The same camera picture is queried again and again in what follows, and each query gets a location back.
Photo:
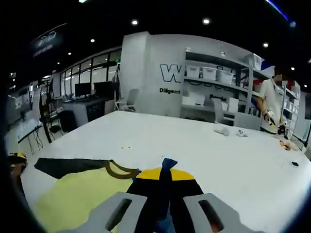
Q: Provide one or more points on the beige orange items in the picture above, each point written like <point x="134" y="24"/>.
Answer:
<point x="288" y="144"/>

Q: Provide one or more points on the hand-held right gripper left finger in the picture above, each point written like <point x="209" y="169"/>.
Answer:
<point x="143" y="187"/>

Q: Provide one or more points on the white cloth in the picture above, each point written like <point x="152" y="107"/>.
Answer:
<point x="222" y="131"/>

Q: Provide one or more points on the yellow grey blue garment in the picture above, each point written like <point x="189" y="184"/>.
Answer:
<point x="77" y="194"/>

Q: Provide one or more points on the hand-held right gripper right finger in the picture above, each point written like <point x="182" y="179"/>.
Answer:
<point x="187" y="188"/>

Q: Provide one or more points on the black stand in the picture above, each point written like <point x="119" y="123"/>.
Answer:
<point x="47" y="126"/>

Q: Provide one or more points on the grey office chair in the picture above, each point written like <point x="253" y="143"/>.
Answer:
<point x="132" y="97"/>

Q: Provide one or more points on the black bin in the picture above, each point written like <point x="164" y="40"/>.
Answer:
<point x="68" y="121"/>

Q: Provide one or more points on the whiteboard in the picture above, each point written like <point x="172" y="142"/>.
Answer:
<point x="24" y="116"/>

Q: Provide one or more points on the white floor stand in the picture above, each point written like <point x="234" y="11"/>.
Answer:
<point x="118" y="82"/>

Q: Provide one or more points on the white shelf with containers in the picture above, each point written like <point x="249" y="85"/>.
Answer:
<point x="291" y="106"/>

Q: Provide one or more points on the small black object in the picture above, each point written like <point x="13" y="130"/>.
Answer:
<point x="295" y="164"/>

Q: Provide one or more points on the office desk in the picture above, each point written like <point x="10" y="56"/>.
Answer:
<point x="82" y="109"/>

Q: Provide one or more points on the ceiling spotlights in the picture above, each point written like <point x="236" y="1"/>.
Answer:
<point x="206" y="21"/>

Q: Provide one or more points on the white box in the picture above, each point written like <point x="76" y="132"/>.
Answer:
<point x="233" y="104"/>
<point x="196" y="99"/>

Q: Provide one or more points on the black monitor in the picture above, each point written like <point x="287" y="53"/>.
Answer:
<point x="82" y="89"/>
<point x="103" y="88"/>

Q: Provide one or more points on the ceiling strip light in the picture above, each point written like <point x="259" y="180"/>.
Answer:
<point x="279" y="8"/>

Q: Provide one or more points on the small white object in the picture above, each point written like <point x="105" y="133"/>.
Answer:
<point x="241" y="133"/>

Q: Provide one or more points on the dark hanging sign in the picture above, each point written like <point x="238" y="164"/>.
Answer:
<point x="48" y="40"/>

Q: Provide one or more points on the white storage bin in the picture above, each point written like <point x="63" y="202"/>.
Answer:
<point x="224" y="76"/>
<point x="193" y="72"/>
<point x="209" y="73"/>
<point x="255" y="61"/>

